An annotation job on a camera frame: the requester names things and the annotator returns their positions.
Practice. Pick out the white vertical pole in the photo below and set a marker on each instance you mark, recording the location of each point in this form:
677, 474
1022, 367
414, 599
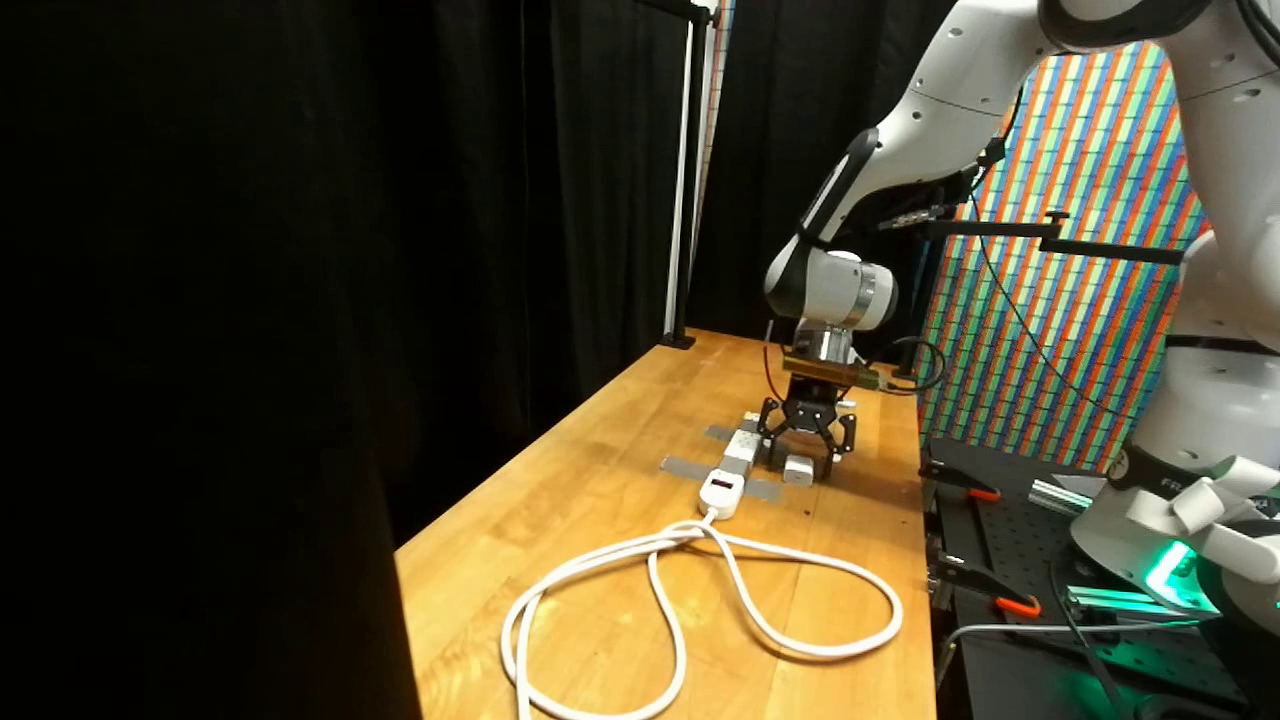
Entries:
699, 17

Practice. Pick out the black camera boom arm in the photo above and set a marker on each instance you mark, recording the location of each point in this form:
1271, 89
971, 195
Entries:
1051, 236

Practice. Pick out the black curtain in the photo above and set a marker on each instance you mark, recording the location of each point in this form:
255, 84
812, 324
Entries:
277, 285

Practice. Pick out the grey duct tape strip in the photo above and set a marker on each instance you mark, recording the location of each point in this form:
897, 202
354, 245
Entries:
736, 439
721, 481

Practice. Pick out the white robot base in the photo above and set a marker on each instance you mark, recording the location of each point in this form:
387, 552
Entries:
1188, 506

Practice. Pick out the orange handled clamp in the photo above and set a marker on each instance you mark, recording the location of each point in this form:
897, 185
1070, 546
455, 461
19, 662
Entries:
973, 579
957, 476

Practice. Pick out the grey duct tape near strip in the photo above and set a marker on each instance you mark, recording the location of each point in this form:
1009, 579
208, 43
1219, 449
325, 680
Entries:
721, 481

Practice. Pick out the orange handled clamp lower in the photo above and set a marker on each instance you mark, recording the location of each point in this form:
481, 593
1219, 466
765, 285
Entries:
973, 579

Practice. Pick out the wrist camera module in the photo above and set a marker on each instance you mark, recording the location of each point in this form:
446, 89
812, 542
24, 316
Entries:
839, 374

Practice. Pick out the grey duct tape far strip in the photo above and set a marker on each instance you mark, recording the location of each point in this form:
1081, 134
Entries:
736, 439

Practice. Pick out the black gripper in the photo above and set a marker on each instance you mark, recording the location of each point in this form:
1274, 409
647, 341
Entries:
811, 409

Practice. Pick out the white charger head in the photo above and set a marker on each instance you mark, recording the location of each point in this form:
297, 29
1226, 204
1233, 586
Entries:
799, 469

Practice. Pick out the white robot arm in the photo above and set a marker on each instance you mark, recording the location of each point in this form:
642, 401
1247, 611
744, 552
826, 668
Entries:
1226, 66

